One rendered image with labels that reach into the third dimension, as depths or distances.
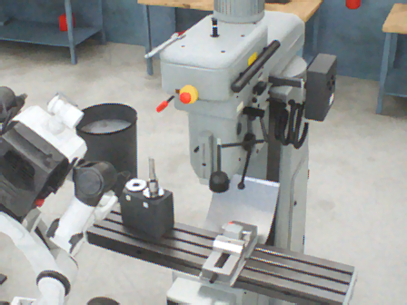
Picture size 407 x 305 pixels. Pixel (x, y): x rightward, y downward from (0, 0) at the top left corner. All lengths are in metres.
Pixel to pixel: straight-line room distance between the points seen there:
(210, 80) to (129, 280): 2.15
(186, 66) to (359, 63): 4.72
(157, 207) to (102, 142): 1.68
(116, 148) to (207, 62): 2.40
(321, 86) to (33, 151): 1.09
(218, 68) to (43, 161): 0.63
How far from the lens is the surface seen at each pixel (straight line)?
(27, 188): 1.95
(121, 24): 7.51
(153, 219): 2.63
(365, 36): 6.43
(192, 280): 2.62
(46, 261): 2.34
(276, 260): 2.56
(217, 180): 2.06
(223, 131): 2.16
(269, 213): 2.77
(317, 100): 2.30
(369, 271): 3.96
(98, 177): 1.93
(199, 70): 1.93
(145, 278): 3.84
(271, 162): 2.70
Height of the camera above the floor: 2.60
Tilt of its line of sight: 30 degrees down
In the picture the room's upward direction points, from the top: 4 degrees counter-clockwise
